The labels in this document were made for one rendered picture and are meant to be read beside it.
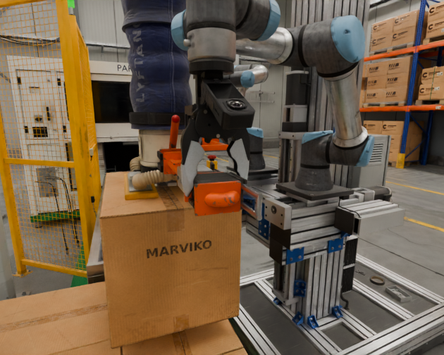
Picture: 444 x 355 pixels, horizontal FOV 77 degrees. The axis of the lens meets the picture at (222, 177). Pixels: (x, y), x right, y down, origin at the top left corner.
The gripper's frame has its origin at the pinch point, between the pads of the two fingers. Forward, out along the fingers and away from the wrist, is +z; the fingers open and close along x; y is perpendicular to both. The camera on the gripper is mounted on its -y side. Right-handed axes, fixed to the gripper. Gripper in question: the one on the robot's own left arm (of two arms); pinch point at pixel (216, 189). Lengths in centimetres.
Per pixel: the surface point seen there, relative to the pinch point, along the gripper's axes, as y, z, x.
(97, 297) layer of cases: 77, 67, 30
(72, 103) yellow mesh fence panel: 172, -20, 44
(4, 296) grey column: 164, 109, 99
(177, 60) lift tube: 51, -29, -4
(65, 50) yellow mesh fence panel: 172, -53, 44
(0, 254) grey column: 165, 78, 97
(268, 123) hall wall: 1037, 30, -581
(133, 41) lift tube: 55, -35, 9
